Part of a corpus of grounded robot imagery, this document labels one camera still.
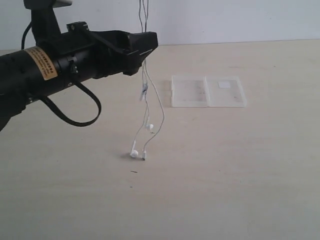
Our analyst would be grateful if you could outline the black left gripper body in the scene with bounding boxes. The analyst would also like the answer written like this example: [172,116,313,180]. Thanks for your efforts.
[51,21,130,79]

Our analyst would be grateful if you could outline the white wired earphones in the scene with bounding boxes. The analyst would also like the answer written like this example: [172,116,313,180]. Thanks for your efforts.
[128,0,165,162]

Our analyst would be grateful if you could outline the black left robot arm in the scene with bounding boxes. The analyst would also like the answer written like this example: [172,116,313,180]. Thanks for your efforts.
[0,21,159,127]

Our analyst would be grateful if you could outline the clear open plastic case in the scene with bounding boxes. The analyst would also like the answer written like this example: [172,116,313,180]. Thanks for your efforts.
[171,75,247,108]

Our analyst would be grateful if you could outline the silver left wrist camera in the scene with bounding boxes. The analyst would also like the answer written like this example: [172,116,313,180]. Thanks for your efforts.
[52,0,73,8]

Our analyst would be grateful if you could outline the black left camera cable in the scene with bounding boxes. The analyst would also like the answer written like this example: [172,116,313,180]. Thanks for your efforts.
[20,22,103,128]

